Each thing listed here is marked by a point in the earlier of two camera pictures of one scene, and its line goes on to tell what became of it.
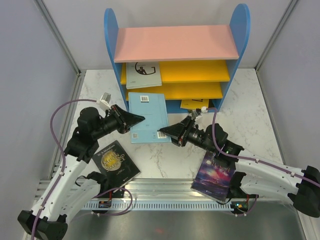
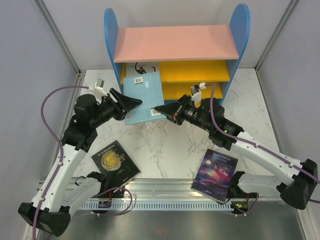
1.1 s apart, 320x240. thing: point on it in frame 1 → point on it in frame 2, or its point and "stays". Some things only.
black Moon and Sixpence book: (116, 166) stays
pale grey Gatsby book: (143, 74) stays
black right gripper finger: (178, 132) → (172, 110)
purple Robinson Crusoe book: (214, 176) stays
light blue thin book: (151, 107) → (147, 89)
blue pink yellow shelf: (197, 61) stays
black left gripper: (125, 119) → (126, 103)
